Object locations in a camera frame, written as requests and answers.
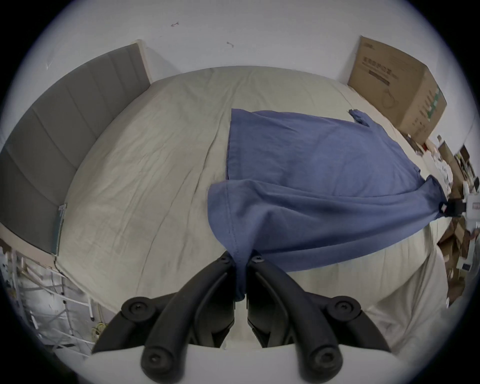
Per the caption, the large brown carton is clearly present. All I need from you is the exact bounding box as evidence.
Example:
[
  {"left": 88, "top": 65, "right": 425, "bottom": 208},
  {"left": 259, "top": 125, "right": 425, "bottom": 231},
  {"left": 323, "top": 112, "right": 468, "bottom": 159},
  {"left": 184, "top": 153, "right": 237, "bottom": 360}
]
[{"left": 347, "top": 35, "right": 448, "bottom": 145}]

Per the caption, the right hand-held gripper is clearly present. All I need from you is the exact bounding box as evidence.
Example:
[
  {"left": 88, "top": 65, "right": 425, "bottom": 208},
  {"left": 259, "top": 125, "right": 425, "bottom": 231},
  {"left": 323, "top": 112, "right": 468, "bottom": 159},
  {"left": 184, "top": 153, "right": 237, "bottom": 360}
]
[{"left": 439, "top": 183, "right": 480, "bottom": 229}]

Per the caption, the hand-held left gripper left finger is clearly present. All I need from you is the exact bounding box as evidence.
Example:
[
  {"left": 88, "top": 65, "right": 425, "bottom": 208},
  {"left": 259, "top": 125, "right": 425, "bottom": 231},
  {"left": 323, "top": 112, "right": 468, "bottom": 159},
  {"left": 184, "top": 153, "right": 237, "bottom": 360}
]
[{"left": 92, "top": 250, "right": 238, "bottom": 381}]

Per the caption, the grey padded headboard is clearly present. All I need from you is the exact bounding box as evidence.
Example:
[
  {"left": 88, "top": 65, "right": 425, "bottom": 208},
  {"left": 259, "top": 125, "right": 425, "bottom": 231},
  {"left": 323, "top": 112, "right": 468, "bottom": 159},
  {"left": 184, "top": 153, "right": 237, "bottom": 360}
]
[{"left": 0, "top": 42, "right": 151, "bottom": 256}]

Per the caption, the white metal rack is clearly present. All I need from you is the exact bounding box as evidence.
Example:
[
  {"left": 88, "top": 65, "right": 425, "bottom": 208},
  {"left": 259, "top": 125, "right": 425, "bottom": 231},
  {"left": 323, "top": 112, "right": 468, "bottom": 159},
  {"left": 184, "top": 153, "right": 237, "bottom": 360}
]
[{"left": 0, "top": 240, "right": 100, "bottom": 355}]

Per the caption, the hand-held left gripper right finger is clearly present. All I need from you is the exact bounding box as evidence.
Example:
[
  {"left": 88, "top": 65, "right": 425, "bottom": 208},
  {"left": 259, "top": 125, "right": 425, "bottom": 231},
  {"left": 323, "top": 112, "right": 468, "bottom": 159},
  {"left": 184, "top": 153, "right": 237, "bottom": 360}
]
[{"left": 245, "top": 252, "right": 391, "bottom": 380}]

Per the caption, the blue shirt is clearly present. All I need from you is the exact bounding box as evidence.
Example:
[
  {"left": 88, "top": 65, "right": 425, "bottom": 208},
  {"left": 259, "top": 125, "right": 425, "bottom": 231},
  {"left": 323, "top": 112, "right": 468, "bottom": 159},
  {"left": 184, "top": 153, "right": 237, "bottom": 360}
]
[{"left": 207, "top": 109, "right": 448, "bottom": 302}]

